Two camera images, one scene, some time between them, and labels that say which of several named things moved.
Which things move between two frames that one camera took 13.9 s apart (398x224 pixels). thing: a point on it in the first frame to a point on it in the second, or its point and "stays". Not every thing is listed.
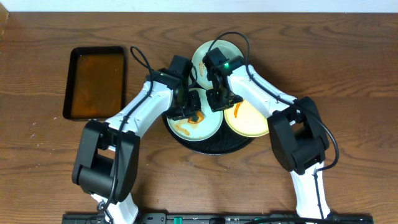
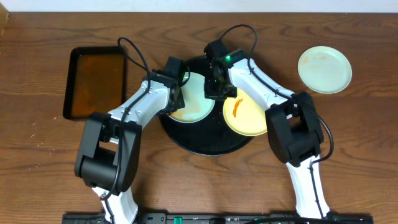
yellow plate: (245, 120) stays
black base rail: (221, 218) stays
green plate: (203, 130) to (324, 70)
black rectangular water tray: (94, 83) stays
